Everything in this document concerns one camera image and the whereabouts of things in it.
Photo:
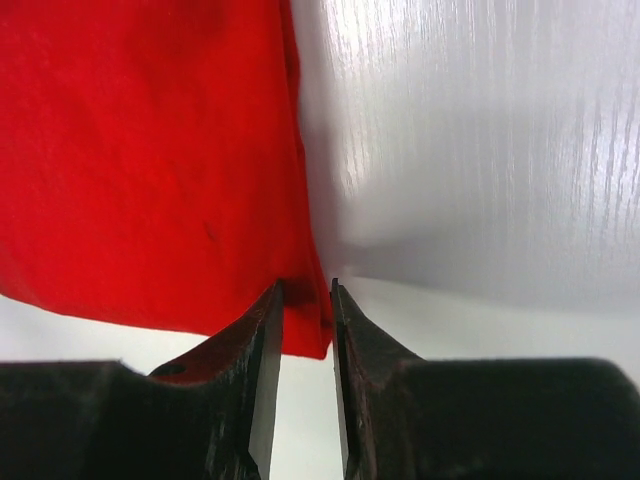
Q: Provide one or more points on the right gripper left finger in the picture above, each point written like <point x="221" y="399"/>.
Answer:
<point x="207" y="414"/>

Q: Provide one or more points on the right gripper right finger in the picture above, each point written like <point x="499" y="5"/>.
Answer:
<point x="405" y="417"/>

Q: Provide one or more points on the red t shirt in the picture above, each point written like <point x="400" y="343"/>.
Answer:
<point x="152" y="167"/>

